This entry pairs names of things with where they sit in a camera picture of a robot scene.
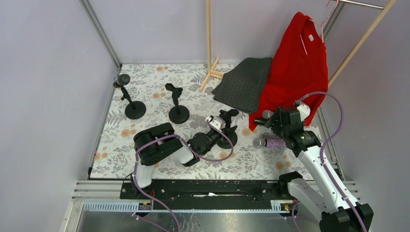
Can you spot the wooden clothes rack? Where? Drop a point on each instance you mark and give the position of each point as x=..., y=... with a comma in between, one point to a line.
x=211, y=64

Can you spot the grey dotted cloth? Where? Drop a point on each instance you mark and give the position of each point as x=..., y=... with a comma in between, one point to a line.
x=242, y=86

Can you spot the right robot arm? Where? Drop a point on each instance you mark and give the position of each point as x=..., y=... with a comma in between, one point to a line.
x=333, y=205

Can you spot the silver head black microphone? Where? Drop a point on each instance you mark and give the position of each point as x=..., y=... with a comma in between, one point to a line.
x=264, y=118

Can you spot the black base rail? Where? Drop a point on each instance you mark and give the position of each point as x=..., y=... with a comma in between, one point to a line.
x=210, y=194

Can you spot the purple glitter microphone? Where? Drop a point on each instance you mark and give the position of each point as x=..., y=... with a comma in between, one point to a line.
x=269, y=143

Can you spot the black mic stand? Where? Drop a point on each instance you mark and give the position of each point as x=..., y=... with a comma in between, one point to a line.
x=178, y=114
x=227, y=117
x=135, y=109

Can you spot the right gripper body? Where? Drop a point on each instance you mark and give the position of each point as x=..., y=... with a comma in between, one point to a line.
x=279, y=123

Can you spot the black mic stand back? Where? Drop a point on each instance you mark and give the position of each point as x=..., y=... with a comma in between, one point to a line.
x=135, y=109

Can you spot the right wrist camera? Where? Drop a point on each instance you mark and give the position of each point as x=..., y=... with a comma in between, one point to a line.
x=303, y=109

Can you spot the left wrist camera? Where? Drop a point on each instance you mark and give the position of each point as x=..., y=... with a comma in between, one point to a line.
x=216, y=123

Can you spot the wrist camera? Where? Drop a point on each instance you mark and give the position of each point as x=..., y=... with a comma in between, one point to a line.
x=216, y=123
x=303, y=109

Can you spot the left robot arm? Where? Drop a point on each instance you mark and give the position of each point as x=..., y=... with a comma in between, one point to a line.
x=159, y=142

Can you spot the black mic stand middle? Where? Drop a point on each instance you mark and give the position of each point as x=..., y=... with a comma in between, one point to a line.
x=178, y=114

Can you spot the pink clothes hanger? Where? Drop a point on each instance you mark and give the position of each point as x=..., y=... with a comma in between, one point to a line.
x=321, y=24

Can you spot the floral table mat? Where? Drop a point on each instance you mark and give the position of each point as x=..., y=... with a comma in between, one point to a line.
x=115, y=155

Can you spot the black mic stand front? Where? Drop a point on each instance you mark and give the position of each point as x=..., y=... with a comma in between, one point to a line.
x=227, y=117

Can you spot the red t-shirt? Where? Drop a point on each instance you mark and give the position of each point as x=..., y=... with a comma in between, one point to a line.
x=298, y=68

